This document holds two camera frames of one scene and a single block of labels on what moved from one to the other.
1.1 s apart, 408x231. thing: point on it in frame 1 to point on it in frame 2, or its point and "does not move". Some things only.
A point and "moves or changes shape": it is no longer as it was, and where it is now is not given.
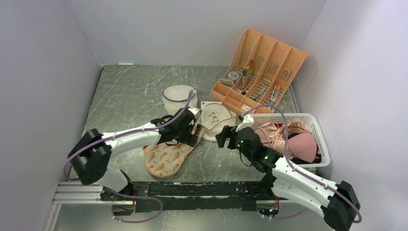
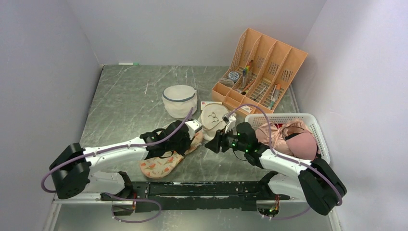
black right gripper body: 230,132 does not move
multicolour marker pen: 245,72 does not move
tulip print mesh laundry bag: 194,128 moves or changes shape
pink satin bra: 274,135 does not move
